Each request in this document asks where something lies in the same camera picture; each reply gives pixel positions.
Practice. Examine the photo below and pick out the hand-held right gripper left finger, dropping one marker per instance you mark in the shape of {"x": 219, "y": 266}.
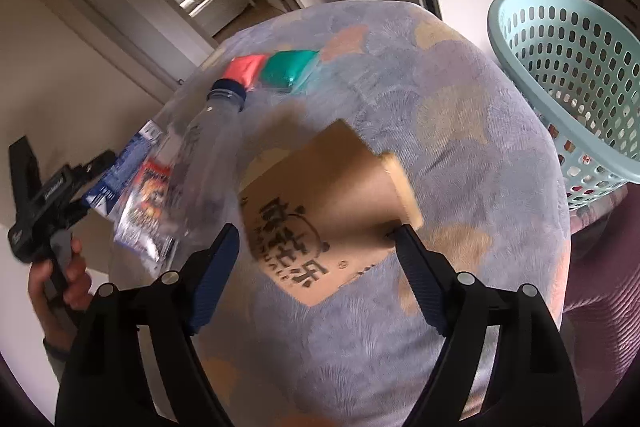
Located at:
{"x": 212, "y": 279}

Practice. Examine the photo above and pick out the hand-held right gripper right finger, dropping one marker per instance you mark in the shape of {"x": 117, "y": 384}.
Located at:
{"x": 422, "y": 279}

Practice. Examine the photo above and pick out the brown paper cup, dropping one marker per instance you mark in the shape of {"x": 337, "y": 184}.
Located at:
{"x": 335, "y": 212}

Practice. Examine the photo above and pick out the clear plastic bottle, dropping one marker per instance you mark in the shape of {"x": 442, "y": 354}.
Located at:
{"x": 200, "y": 167}

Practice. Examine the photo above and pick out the light blue plastic basket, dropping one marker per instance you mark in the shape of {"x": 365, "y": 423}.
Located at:
{"x": 575, "y": 92}

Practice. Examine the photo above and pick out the person's left hand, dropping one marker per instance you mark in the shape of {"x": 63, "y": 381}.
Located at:
{"x": 60, "y": 287}

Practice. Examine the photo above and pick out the blue white carton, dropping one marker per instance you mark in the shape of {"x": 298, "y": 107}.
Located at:
{"x": 117, "y": 174}

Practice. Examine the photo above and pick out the clear printed snack wrapper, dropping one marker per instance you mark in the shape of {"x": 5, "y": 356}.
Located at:
{"x": 145, "y": 212}

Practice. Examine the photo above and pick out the patterned grey blanket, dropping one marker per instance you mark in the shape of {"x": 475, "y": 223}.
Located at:
{"x": 425, "y": 132}

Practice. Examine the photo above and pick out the pink ribbed cushion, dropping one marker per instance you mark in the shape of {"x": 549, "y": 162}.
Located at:
{"x": 600, "y": 287}

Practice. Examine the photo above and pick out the red snack packet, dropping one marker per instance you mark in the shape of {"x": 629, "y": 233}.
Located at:
{"x": 244, "y": 69}

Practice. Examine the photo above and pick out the green snack packet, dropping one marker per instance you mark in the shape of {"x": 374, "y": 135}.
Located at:
{"x": 287, "y": 67}

